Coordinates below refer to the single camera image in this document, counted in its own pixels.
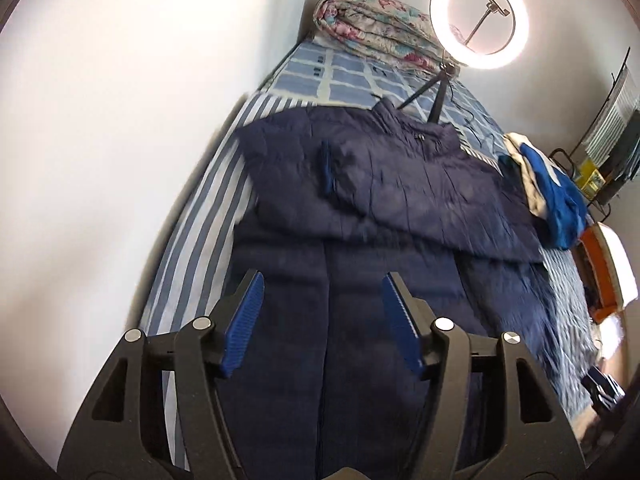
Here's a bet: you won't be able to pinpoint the black clothes rack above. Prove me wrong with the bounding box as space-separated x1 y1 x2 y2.
550 47 640 221

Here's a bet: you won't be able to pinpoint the folded floral quilt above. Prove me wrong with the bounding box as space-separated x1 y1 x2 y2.
312 0 453 73

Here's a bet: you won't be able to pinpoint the black ring light cable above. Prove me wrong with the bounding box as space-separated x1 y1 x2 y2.
447 80 503 161

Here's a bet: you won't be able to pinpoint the dark hanging clothes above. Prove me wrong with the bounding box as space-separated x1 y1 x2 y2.
617 110 640 181

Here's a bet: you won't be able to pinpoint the striped blue white bed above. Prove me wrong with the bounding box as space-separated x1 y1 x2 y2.
137 91 603 480

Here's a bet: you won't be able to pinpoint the cream garment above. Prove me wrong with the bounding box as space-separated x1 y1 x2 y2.
502 132 551 221

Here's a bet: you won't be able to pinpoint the white cloth cover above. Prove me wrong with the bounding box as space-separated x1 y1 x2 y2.
592 222 632 306

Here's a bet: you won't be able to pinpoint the orange box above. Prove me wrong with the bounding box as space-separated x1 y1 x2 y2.
572 230 623 321

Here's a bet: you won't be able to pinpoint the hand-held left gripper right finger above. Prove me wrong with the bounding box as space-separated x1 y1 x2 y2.
381 271 588 480

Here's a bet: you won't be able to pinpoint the phone holder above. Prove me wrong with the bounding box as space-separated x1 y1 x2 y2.
465 0 510 46

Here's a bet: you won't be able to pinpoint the striped hanging towel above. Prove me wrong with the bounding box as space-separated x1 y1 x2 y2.
585 67 638 161

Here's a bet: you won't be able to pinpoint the navy puffer jacket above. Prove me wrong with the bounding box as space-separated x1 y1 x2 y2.
220 97 563 480

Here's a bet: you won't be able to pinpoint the small black device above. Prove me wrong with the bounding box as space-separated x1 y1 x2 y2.
582 367 626 416

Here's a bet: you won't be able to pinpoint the black tripod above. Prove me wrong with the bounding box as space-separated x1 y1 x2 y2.
397 62 458 123

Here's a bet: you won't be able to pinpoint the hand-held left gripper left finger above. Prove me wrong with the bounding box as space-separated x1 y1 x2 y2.
57 270 266 480

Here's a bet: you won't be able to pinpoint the blue garment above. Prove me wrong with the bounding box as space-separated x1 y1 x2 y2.
517 142 588 251

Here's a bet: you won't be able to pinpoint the blue checked bed sheet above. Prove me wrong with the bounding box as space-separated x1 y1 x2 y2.
260 35 508 166

